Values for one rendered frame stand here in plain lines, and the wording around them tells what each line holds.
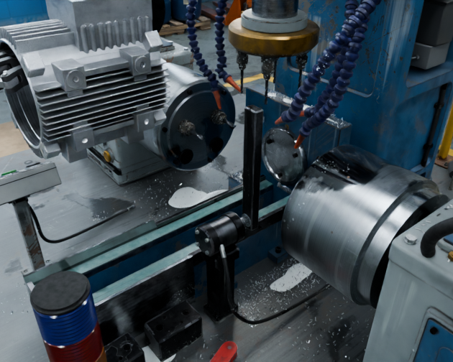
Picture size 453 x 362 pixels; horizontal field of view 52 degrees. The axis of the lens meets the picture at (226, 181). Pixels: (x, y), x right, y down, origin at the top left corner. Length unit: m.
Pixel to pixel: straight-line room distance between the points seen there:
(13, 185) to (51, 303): 0.54
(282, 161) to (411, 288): 0.54
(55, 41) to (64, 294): 0.35
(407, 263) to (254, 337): 0.41
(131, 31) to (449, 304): 0.58
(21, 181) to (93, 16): 0.44
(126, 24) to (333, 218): 0.44
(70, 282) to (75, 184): 0.97
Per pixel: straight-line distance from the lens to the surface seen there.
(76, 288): 0.52
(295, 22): 0.92
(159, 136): 1.14
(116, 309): 0.92
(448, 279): 0.66
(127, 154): 1.39
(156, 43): 0.72
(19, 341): 1.07
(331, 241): 0.79
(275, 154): 1.14
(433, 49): 1.17
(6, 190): 1.02
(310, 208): 0.81
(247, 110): 0.80
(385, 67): 1.04
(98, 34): 0.70
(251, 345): 0.98
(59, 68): 0.65
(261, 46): 0.89
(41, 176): 1.03
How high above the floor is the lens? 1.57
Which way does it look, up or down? 33 degrees down
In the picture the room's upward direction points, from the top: straight up
